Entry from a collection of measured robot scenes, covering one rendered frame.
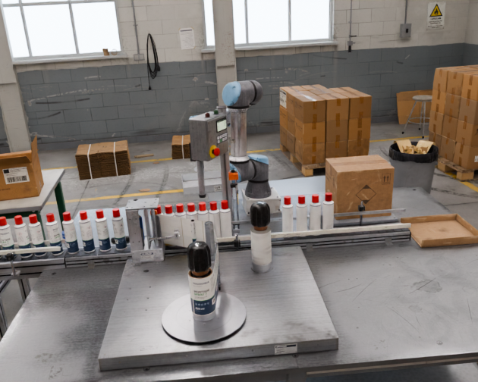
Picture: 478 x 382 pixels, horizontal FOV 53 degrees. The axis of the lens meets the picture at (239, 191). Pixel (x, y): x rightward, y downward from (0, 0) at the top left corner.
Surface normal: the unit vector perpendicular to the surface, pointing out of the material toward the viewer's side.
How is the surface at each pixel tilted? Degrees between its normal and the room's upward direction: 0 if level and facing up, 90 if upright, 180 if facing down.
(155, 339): 0
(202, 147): 90
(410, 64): 90
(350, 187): 90
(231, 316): 0
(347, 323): 0
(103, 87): 90
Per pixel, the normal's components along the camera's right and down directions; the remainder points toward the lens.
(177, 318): -0.05, -0.93
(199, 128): -0.51, 0.33
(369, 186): 0.08, 0.36
